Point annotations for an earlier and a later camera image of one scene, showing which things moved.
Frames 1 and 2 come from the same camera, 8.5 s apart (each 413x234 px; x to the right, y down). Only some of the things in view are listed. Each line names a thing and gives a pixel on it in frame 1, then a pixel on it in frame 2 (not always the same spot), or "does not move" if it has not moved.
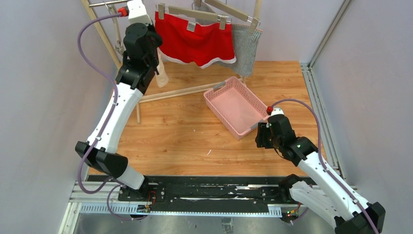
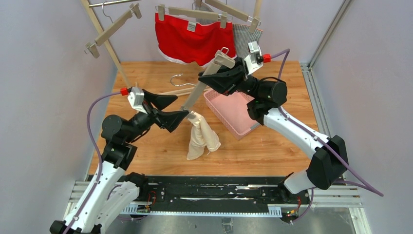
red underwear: x=198 y=45 does not move
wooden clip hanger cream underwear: x=119 y=46 → x=223 y=58
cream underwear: x=162 y=77 → x=201 y=137
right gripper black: x=262 y=137 → x=241 y=76
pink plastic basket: x=237 y=108 does not move
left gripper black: x=152 y=60 → x=150 y=111
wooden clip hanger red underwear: x=161 y=8 does not move
